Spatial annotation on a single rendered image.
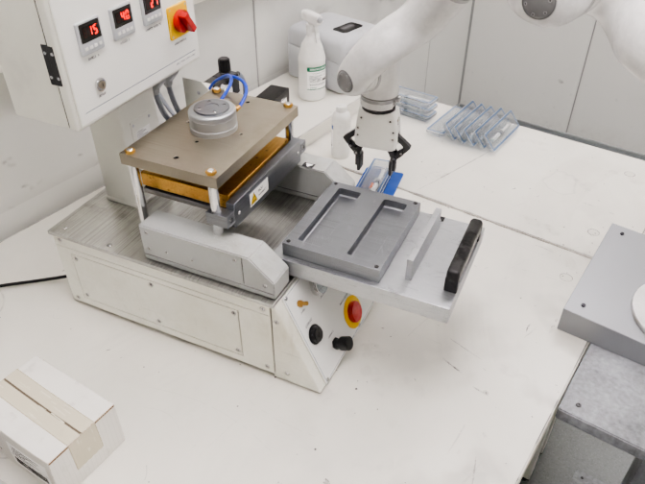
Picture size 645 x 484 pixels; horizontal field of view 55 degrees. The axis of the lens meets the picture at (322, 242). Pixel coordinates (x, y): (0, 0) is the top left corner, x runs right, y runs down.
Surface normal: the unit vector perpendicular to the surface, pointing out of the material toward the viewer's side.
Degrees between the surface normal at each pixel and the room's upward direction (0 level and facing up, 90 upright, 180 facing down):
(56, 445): 2
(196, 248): 90
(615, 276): 3
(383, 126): 91
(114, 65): 90
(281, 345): 90
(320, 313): 65
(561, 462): 0
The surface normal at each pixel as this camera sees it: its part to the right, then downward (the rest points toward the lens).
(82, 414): -0.03, -0.79
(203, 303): -0.42, 0.55
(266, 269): 0.59, -0.44
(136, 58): 0.91, 0.26
